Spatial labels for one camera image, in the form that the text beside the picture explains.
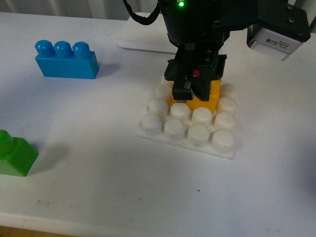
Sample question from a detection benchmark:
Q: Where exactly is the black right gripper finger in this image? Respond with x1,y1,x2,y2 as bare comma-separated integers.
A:
191,50,227,101

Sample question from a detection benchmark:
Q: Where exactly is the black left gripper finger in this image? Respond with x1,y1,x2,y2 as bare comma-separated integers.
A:
172,46,195,101

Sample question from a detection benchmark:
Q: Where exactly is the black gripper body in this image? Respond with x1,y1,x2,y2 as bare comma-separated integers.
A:
158,0,311,81

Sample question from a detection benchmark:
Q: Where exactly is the yellow two-stud toy block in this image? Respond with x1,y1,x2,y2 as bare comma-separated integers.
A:
171,78,222,115

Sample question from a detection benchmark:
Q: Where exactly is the blue three-stud toy block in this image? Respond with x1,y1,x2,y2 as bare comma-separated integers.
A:
35,40,99,79

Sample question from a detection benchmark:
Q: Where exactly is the green two-stud toy block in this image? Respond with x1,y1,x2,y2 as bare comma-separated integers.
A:
0,129,39,177

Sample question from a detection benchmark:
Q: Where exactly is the white desk lamp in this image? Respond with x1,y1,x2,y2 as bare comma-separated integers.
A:
117,14,177,54

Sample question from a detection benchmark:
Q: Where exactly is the black braided cable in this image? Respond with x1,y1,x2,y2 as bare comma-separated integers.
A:
122,0,161,26

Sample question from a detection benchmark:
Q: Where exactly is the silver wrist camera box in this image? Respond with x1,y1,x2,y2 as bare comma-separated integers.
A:
247,25,303,61

